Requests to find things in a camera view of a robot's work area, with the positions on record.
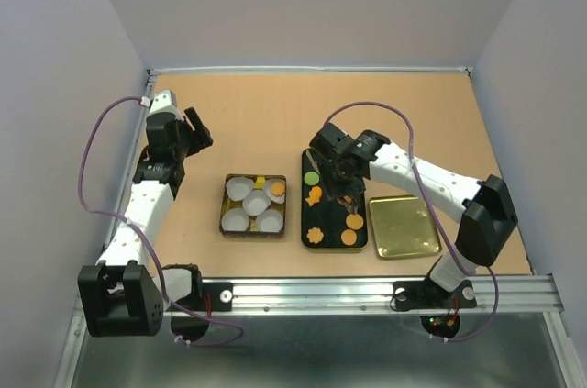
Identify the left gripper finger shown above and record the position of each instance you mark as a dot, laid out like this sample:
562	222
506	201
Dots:
194	119
201	139

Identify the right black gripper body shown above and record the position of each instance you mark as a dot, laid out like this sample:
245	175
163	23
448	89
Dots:
337	181

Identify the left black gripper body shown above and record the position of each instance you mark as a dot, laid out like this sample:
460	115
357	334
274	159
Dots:
184	148

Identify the green round cookie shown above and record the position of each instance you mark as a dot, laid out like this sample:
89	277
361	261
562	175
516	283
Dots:
311	178

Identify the orange fish cookie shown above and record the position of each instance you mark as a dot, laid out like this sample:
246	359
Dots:
314	196

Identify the orange flower cookie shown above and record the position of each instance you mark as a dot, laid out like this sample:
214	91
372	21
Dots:
314	235
278	188

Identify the orange flower cookie bottom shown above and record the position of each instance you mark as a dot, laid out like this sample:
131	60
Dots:
314	235

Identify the metal tongs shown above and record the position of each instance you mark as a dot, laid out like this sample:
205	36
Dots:
334	183

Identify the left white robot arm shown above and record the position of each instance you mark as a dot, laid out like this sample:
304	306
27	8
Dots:
119	296

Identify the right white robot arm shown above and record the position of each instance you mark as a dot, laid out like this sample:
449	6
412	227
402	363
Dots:
483	209

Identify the orange swirl cookie right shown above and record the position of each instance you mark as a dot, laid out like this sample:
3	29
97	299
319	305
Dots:
345	200

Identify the white paper cup top-left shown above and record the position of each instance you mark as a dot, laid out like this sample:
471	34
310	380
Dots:
239	187

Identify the round orange cookie upper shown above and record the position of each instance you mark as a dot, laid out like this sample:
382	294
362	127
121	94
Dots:
354	222

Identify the round orange cookie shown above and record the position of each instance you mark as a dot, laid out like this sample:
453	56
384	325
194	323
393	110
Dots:
349	237
354	222

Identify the black tray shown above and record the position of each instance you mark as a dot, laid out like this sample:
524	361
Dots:
329	216

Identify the round orange cookie lower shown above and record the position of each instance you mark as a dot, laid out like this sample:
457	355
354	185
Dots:
349	237

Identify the white paper cup top-right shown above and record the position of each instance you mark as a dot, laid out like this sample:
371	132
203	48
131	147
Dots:
266	188

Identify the white paper cup centre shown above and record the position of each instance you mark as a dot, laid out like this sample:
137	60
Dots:
256	202

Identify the gold cookie tin box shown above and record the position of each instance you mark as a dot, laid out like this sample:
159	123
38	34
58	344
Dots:
252	232

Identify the white paper cup bottom-left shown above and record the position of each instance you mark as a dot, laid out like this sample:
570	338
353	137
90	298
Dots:
235	220

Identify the gold tin lid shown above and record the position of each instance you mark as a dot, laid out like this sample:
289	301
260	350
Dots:
402	228

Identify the white paper cup bottom-right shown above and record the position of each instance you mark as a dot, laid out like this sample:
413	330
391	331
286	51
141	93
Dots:
269	221

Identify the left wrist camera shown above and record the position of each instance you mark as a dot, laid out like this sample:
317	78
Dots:
164	102

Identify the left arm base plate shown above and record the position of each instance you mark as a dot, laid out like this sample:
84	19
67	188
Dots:
211	297

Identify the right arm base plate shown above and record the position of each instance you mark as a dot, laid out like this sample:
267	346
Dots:
426	295

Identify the aluminium rail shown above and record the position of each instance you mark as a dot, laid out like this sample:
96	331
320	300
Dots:
345	296

